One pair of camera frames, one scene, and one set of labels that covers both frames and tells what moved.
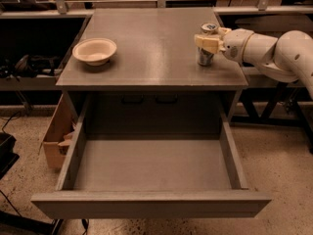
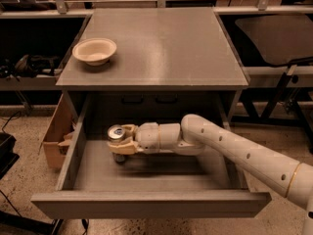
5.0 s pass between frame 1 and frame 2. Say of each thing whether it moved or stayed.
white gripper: moved
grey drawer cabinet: stayed
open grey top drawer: stayed
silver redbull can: moved
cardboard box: stayed
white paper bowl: stayed
